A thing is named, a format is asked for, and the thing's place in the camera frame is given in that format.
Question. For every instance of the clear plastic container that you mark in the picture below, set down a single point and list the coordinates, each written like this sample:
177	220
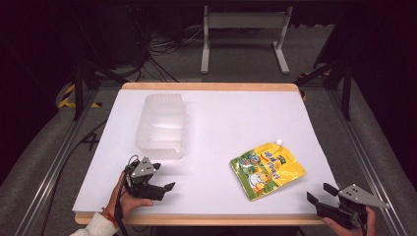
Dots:
161	126

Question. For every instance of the white metal stand frame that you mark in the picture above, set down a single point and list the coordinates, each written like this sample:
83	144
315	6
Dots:
246	36

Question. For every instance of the person's left hand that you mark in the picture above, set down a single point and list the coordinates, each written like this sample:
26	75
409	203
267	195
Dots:
130	204

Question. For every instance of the black tripod stand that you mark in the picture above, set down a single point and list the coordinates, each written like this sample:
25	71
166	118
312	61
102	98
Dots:
82	78
341	78

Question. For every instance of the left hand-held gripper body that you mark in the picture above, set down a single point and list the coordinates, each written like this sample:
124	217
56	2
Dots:
141	167

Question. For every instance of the yellow green spout pouch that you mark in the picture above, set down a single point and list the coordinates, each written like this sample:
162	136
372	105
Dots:
267	170

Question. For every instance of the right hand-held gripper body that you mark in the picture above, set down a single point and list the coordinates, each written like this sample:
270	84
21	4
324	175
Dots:
355	196

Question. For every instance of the aluminium floor rail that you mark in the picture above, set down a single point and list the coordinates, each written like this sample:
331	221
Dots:
367	150
49	173

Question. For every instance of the person's right hand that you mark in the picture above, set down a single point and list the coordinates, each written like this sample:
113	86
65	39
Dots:
371	223

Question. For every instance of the yellow black hazard tape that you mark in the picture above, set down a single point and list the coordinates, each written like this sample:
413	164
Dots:
67	98

